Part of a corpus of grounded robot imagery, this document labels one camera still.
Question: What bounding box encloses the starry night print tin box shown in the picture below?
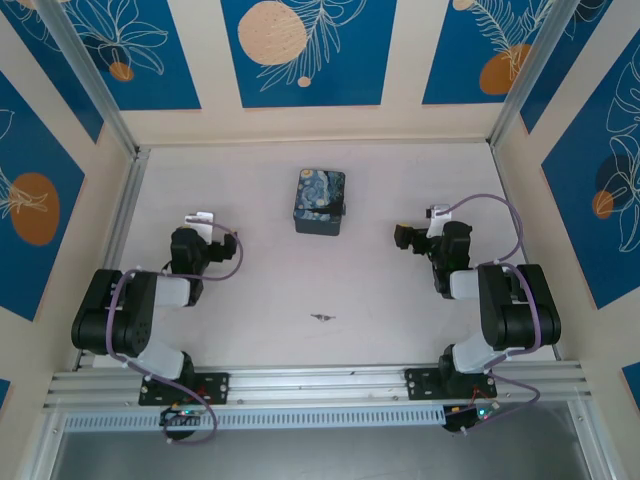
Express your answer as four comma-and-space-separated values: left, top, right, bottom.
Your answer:
293, 168, 348, 237

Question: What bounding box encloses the grey metal shelf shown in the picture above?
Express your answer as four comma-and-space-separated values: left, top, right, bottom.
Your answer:
48, 428, 592, 480

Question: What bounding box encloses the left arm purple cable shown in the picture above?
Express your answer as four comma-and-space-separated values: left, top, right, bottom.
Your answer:
105, 223, 246, 445

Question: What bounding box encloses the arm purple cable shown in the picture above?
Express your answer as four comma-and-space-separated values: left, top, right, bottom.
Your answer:
434, 192, 546, 436
105, 223, 246, 445

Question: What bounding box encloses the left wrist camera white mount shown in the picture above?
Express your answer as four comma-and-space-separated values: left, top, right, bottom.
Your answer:
183, 211, 218, 239

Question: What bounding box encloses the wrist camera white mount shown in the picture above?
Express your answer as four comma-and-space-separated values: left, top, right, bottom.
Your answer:
424, 203, 452, 239
183, 211, 218, 239

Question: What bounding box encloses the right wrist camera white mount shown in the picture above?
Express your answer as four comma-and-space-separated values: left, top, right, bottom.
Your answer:
424, 203, 452, 239

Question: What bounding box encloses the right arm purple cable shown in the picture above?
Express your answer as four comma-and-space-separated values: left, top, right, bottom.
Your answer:
434, 192, 546, 436

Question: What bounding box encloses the aluminium side rail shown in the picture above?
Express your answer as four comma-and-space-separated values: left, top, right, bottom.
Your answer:
490, 143, 565, 362
73, 147, 152, 372

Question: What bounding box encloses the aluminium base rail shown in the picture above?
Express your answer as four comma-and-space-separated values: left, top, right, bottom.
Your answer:
42, 361, 594, 414

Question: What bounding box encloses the aluminium frame post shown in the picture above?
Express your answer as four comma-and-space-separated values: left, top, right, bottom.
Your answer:
488, 0, 587, 148
35, 0, 141, 158

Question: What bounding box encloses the grey slotted cable duct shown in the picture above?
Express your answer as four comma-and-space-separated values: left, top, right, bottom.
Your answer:
63, 405, 447, 433

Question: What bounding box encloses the aluminium frame leg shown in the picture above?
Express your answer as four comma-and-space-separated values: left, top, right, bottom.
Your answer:
18, 411, 67, 480
566, 399, 619, 480

